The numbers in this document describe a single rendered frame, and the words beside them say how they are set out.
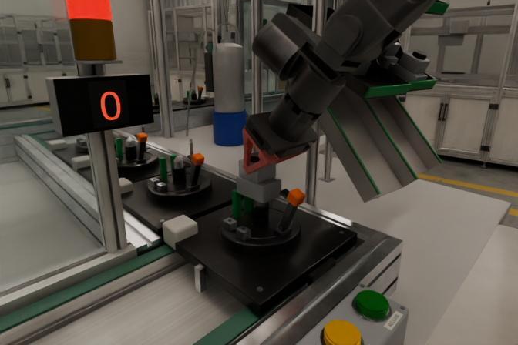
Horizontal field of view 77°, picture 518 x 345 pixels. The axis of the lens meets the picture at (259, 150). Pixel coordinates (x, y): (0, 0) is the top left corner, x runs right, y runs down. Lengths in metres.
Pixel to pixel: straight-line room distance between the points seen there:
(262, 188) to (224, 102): 0.97
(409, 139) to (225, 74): 0.82
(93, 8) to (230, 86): 1.02
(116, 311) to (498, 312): 0.60
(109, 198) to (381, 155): 0.56
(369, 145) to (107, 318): 0.59
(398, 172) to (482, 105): 3.65
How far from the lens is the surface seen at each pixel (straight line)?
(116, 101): 0.48
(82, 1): 0.48
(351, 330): 0.43
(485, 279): 0.79
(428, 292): 0.70
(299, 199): 0.49
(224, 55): 1.43
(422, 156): 0.91
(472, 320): 0.68
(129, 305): 0.56
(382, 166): 0.76
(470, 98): 4.37
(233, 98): 1.45
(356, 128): 0.78
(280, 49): 0.43
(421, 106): 4.45
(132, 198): 0.76
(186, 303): 0.54
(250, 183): 0.53
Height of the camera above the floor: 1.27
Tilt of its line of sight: 17 degrees down
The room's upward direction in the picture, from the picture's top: straight up
